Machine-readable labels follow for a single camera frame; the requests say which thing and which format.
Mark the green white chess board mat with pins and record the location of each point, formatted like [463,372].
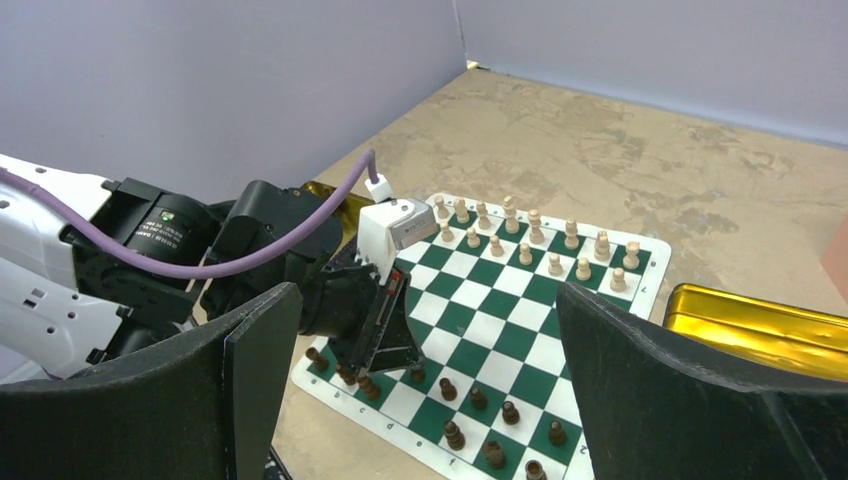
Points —
[507,346]

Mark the white chess pieces row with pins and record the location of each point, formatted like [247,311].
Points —
[482,248]

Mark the dark chess piece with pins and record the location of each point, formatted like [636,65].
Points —
[346,375]
[510,413]
[448,390]
[368,387]
[417,375]
[478,398]
[318,361]
[493,454]
[534,470]
[453,435]

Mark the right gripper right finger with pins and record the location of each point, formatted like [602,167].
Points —
[654,404]

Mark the dark chess piece eleventh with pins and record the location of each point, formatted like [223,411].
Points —
[556,433]

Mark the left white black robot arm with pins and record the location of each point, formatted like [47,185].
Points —
[93,269]

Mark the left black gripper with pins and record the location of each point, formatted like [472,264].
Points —
[363,314]

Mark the right gold tin tray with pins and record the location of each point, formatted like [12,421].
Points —
[782,336]

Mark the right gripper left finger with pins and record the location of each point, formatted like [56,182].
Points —
[200,405]

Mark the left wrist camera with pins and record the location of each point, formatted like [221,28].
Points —
[386,228]

